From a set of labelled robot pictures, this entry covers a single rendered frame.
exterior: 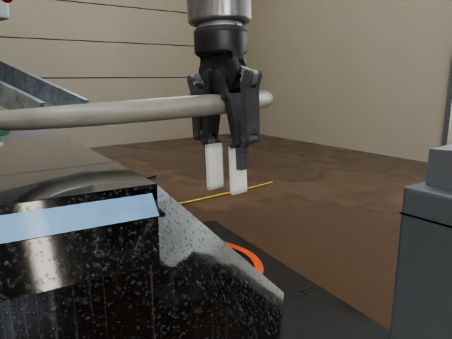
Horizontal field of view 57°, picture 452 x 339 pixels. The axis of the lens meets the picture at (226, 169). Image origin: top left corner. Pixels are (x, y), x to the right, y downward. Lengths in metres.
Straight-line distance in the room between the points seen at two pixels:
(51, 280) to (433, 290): 0.74
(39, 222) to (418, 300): 0.77
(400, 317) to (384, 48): 5.05
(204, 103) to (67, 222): 0.24
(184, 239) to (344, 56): 5.73
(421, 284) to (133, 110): 0.71
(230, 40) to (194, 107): 0.10
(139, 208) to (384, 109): 5.38
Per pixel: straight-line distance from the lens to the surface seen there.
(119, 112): 0.56
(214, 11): 0.58
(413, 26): 5.73
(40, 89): 1.11
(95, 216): 0.59
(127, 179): 0.67
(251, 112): 0.57
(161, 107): 0.56
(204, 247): 0.67
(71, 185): 0.66
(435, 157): 0.98
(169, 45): 6.89
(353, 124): 6.16
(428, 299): 1.01
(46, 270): 0.56
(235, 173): 0.60
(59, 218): 0.59
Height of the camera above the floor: 1.03
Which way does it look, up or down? 13 degrees down
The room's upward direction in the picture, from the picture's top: straight up
